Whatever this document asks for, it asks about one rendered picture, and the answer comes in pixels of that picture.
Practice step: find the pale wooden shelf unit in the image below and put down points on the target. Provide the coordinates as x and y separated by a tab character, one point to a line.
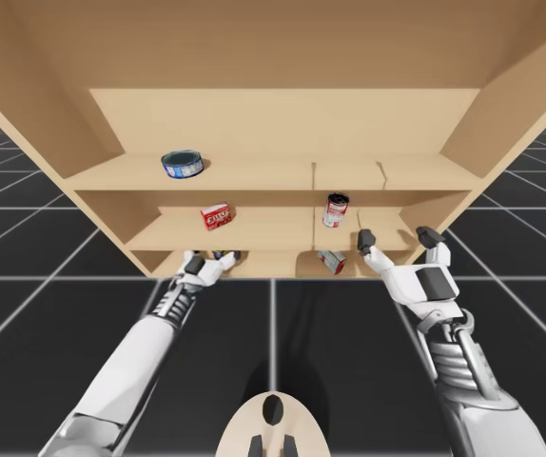
273	57

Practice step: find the red and white can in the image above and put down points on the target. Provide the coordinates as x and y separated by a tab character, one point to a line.
335	212

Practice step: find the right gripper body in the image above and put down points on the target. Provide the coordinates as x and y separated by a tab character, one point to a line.
420	283

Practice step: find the blue flat can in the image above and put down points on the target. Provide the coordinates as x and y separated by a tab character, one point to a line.
182	165

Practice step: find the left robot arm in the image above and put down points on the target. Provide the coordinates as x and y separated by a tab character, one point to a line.
125	362

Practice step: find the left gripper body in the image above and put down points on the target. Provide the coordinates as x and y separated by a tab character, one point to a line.
204	273

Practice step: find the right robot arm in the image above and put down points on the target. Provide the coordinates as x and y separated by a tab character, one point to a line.
473	381

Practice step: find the green and blue rectangular can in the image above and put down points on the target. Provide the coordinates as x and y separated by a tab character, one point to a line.
218	253

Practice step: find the red and white carton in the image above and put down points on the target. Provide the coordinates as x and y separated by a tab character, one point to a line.
332	261

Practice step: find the tan robot part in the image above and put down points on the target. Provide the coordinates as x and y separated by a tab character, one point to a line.
273	428

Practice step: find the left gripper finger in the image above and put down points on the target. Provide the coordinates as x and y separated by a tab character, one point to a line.
189	255
228	260

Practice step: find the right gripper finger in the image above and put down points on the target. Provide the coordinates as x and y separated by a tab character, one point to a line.
435	245
370	247

